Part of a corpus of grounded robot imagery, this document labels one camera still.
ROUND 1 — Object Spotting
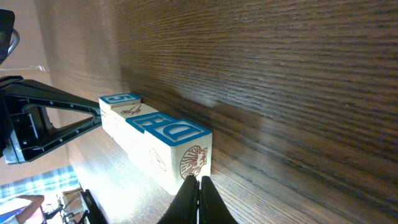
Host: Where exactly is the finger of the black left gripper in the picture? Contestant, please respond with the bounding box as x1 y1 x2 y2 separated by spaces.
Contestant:
0 75 103 166

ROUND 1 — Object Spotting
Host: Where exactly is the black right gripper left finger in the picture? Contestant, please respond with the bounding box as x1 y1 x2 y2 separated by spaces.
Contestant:
158 175 199 224

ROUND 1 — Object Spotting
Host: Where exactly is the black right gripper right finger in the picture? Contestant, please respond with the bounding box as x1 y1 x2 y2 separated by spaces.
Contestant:
199 176 238 224

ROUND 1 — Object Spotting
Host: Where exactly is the wooden block red letter D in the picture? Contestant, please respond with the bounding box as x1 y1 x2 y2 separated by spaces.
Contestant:
149 119 213 195

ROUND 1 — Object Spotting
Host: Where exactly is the wooden block letter H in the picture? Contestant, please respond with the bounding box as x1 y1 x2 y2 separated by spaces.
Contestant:
126 112 176 174

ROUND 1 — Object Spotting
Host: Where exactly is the wooden block number five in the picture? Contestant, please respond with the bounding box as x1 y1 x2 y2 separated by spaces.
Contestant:
99 93 141 136

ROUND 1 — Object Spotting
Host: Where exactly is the wooden block yellow side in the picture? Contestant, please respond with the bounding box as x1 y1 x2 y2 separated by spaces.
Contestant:
109 103 158 151

